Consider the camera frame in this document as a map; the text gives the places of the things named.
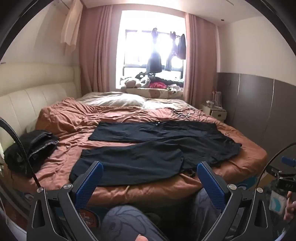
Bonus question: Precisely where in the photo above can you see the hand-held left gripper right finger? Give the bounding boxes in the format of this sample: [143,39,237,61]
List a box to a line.
[196,161,275,241]

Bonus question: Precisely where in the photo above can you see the teal printed bed sheet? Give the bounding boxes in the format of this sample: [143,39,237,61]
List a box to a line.
[14,176,266,232]

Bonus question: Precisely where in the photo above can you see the brown blanket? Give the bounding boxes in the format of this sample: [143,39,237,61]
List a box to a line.
[14,97,267,202]

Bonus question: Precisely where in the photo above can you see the person's left leg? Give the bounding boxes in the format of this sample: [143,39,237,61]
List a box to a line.
[102,205,167,241]

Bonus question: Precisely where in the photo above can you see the dark clothes heap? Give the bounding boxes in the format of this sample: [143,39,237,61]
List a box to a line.
[162,78,185,90]

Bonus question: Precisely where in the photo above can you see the white nightstand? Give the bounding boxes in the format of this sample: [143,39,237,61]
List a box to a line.
[200,102,227,122]

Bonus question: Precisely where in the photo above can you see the white and blue packet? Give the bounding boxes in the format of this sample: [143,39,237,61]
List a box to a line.
[269,192,287,214]

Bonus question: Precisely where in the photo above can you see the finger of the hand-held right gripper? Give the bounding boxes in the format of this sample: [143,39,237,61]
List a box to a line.
[281,156,296,166]

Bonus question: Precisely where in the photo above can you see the black cables on bed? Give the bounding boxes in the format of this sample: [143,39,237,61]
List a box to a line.
[171,108,197,118]

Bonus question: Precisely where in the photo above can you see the grey wardrobe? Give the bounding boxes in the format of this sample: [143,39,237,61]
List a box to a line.
[216,72,296,167]

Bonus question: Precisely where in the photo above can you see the pink and white stick holder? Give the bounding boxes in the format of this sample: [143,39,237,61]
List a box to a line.
[211,91,223,109]

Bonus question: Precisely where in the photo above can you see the person's right leg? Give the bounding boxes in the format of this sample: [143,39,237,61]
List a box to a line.
[192,188,222,241]

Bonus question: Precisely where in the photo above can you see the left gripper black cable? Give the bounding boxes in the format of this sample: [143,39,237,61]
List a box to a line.
[0,117,42,189]

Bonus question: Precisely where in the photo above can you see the long dark hanging garment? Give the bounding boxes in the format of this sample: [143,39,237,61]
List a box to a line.
[146,28,162,73]

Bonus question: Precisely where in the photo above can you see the dark hanging shirt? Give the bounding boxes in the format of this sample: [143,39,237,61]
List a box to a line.
[177,34,187,60]

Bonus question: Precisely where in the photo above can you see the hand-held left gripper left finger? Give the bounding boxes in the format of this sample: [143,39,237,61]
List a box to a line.
[26,161,104,241]

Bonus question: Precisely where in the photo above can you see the small dark hanging garment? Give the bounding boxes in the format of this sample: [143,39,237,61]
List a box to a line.
[164,31,177,71]

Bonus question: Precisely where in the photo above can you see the black pants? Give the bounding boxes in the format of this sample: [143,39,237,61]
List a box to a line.
[69,122,242,187]

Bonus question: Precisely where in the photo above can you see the grey and white plush toy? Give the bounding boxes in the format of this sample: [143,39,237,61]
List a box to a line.
[136,72,152,88]

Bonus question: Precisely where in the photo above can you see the bright window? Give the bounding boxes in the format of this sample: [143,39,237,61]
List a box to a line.
[117,10,186,90]

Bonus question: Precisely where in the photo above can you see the beige printed windowsill cushion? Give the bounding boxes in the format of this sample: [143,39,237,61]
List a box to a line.
[120,87,184,99]

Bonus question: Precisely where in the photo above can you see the person's right hand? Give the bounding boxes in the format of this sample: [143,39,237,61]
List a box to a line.
[284,192,296,222]

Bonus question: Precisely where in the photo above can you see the cream padded headboard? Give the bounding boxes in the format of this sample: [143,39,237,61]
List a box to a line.
[0,62,82,158]

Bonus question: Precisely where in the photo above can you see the pile of dark folded clothes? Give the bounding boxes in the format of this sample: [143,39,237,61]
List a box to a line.
[4,130,60,178]

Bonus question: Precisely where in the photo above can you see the short cream curtain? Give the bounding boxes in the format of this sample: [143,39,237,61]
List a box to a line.
[60,0,82,55]

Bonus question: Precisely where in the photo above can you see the beige pillow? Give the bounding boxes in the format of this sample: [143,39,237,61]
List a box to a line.
[76,91,185,109]

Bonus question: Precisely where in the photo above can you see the person's leg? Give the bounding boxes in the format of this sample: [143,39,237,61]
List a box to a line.
[192,188,222,241]
[102,205,167,241]

